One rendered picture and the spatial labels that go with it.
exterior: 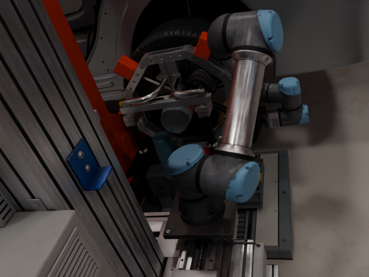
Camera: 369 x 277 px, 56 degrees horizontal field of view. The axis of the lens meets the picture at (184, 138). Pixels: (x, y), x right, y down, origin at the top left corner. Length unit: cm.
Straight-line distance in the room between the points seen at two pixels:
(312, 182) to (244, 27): 153
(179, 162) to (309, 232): 125
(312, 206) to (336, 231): 21
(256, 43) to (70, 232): 66
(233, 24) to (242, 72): 14
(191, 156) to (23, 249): 51
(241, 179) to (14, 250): 54
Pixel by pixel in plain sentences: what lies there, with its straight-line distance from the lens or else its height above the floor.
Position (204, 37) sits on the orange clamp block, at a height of 115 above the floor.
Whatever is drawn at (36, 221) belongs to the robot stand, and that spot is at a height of 123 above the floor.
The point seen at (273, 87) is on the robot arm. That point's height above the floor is 99.
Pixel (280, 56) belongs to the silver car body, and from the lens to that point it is 192.
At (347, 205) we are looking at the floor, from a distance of 223.
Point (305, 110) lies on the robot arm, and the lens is 139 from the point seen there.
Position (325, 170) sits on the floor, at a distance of 244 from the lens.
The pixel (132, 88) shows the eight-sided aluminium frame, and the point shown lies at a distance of 172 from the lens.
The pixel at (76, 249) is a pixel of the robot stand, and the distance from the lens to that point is 68.
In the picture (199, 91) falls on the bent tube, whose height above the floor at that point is 101.
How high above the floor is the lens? 163
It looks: 33 degrees down
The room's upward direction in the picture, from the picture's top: 18 degrees counter-clockwise
